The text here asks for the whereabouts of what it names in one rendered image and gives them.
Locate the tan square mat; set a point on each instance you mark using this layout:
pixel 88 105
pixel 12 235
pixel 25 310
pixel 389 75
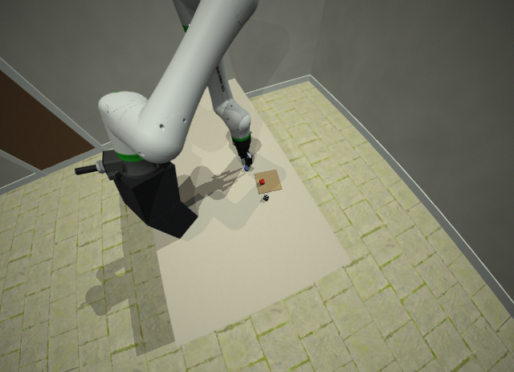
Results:
pixel 271 180

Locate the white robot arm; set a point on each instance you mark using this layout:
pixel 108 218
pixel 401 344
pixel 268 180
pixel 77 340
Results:
pixel 157 131

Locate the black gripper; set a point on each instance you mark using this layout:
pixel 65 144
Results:
pixel 247 158

